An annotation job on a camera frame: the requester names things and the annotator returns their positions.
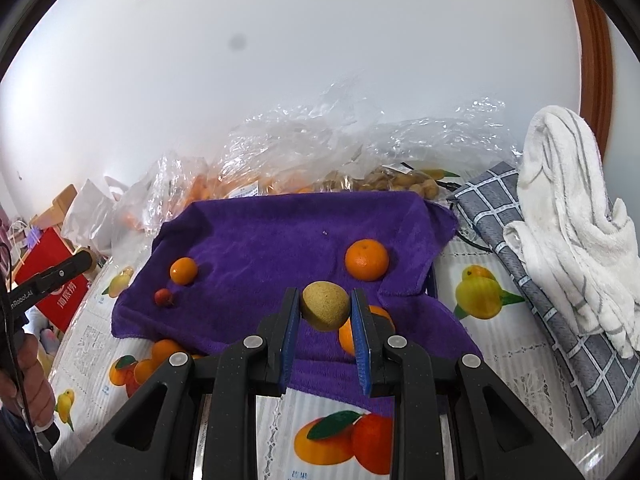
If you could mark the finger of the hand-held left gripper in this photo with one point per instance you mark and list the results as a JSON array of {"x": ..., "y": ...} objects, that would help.
[{"x": 55, "y": 277}]

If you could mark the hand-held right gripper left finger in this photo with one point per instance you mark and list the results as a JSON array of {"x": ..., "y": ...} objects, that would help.
[{"x": 290, "y": 340}]

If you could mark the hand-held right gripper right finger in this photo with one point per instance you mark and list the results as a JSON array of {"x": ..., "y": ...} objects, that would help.
[{"x": 361, "y": 350}]

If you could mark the yellow-green round fruit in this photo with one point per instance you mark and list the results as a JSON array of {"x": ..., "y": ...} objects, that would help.
[{"x": 325, "y": 305}]

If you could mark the large orange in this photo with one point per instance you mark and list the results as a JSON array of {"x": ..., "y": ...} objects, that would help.
[{"x": 366, "y": 259}]

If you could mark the small red fruit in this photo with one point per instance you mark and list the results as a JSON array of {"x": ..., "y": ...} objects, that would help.
[{"x": 164, "y": 297}]

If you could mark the purple towel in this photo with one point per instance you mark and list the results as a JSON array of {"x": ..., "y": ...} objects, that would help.
[{"x": 275, "y": 230}]

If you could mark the small orange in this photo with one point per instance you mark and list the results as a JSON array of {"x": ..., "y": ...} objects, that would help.
[{"x": 183, "y": 270}]

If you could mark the person's left forearm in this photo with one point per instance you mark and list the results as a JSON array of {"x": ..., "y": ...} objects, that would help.
[{"x": 15, "y": 450}]

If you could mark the person's left hand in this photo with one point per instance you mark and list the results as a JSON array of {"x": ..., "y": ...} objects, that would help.
[{"x": 37, "y": 390}]

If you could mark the red paper bag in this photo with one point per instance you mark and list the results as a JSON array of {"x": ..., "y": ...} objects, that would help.
[{"x": 47, "y": 247}]

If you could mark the pastel bedding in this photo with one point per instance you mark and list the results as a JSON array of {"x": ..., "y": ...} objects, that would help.
[{"x": 42, "y": 340}]

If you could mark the purple gift bag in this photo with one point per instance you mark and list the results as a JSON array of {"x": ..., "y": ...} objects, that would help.
[{"x": 32, "y": 236}]

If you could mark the white plastic bag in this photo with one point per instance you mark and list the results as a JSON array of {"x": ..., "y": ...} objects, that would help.
[{"x": 87, "y": 210}]

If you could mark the wooden furniture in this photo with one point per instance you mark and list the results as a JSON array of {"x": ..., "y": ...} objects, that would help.
[{"x": 60, "y": 200}]

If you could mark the fruit printed tablecloth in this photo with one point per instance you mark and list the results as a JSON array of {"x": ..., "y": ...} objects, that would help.
[{"x": 500, "y": 360}]

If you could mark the clear plastic bag of longans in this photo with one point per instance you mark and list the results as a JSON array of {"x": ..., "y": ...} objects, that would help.
[{"x": 385, "y": 180}]

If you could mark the clear plastic bag of oranges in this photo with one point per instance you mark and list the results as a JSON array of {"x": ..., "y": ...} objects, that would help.
[{"x": 200, "y": 185}]

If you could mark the grey checked cloth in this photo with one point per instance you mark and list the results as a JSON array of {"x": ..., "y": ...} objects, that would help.
[{"x": 590, "y": 375}]

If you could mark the white striped towel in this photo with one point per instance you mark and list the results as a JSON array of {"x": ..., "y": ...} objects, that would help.
[{"x": 570, "y": 200}]

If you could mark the brown wooden door frame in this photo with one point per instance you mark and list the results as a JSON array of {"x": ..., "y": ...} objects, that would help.
[{"x": 592, "y": 60}]

